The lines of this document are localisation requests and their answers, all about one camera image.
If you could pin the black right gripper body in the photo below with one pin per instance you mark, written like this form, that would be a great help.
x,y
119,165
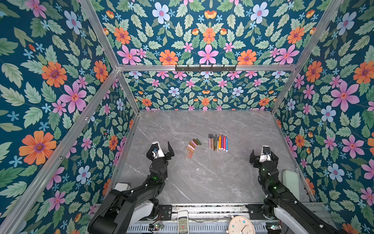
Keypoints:
x,y
260,166

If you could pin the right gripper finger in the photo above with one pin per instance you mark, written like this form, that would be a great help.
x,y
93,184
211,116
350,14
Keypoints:
x,y
253,159
273,157

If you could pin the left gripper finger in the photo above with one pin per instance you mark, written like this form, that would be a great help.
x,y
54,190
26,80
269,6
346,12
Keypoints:
x,y
170,152
153,151

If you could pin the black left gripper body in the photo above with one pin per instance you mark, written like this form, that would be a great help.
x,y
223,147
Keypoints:
x,y
162,161

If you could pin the pink marker pen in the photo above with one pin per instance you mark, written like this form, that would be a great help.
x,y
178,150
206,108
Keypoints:
x,y
224,143

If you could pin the purple marker pen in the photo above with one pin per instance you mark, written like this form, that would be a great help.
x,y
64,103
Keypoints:
x,y
222,142

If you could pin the orange highlighter pen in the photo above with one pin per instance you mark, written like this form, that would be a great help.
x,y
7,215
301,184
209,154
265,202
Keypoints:
x,y
220,142

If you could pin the brown pen tan cap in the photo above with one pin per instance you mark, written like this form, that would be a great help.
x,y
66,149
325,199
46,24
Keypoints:
x,y
215,143

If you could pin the tan pen lilac cap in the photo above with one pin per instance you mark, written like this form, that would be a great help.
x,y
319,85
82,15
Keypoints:
x,y
212,141

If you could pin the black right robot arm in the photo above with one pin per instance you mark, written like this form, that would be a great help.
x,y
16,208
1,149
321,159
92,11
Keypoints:
x,y
280,203

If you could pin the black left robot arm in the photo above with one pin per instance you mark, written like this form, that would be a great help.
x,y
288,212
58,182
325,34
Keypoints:
x,y
121,209

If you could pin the pale green adapter box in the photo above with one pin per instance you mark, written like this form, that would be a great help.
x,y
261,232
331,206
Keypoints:
x,y
291,180

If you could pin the white power adapter box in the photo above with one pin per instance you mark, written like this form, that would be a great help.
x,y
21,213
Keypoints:
x,y
121,187

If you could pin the right small circuit board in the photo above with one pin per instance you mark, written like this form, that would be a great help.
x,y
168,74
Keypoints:
x,y
274,229

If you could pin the small circuit board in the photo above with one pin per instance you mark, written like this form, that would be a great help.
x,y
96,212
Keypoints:
x,y
155,227
274,229

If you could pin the white remote control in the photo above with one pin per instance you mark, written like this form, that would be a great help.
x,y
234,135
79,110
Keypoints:
x,y
183,222

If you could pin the left small circuit board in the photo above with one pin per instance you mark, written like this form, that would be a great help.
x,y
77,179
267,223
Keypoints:
x,y
155,227

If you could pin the round pink clock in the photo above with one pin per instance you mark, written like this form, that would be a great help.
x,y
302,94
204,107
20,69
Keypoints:
x,y
240,225

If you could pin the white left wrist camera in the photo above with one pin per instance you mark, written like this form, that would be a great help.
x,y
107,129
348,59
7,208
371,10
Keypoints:
x,y
157,151

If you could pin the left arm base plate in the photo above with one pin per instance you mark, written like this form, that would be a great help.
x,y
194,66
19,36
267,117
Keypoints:
x,y
162,212

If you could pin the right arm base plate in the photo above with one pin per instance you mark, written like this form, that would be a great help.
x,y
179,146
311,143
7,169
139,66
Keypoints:
x,y
256,212

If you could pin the black hook rail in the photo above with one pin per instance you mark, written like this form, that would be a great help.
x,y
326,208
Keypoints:
x,y
205,68

